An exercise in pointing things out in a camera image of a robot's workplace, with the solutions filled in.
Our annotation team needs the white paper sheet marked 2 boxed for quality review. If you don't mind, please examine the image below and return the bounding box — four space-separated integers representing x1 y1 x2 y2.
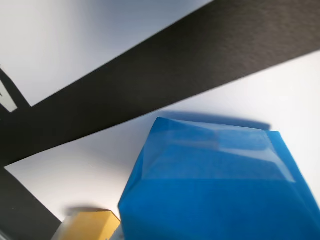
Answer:
0 79 19 113

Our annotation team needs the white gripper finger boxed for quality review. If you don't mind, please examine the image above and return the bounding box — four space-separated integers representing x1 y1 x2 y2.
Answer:
51 212 76 240

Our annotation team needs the black mat with lettering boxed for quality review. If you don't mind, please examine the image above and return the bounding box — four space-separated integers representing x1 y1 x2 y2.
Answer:
0 0 320 240

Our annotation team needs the blue paper box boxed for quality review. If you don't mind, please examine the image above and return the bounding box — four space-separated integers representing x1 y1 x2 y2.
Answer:
117 116 320 240

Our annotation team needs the yellow paper box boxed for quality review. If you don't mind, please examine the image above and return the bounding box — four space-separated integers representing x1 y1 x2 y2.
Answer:
63 208 122 240

